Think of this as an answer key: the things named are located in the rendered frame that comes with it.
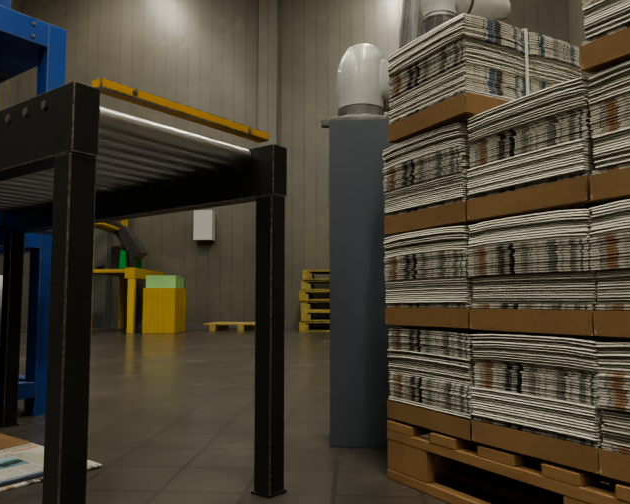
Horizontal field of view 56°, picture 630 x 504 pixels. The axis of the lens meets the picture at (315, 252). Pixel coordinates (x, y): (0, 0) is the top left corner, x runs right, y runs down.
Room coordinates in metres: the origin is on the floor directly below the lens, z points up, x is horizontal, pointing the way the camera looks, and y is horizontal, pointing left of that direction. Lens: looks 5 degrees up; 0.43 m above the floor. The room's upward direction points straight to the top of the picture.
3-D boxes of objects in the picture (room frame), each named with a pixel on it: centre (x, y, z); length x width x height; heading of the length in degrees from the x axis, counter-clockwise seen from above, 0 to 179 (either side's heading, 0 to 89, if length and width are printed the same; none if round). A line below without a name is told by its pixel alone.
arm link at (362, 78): (1.92, -0.16, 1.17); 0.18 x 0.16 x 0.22; 116
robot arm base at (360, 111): (1.92, -0.13, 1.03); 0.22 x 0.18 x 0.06; 86
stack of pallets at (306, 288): (9.14, -0.42, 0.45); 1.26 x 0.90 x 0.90; 86
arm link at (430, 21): (1.60, -0.35, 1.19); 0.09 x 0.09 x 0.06
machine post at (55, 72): (2.37, 1.08, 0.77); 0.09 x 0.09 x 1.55; 53
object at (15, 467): (1.61, 0.79, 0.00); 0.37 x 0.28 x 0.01; 53
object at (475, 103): (1.40, -0.32, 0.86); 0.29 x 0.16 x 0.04; 29
